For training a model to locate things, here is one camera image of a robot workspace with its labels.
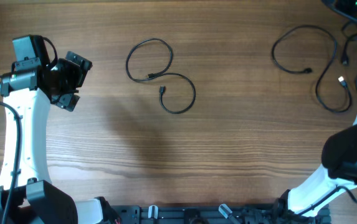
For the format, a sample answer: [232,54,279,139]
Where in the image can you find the black USB cable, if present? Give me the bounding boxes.
[125,37,197,115]
[270,24,353,114]

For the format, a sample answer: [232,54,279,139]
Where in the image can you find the short black cable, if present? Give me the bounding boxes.
[340,21,357,97]

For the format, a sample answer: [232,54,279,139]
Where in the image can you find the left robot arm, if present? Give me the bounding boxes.
[0,35,121,223]

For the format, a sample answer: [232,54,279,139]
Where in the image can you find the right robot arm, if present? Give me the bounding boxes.
[271,1,357,223]

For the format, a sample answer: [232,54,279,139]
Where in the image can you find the left camera cable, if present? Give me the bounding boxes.
[0,74,23,224]

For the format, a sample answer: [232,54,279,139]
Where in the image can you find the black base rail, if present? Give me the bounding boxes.
[112,204,331,224]

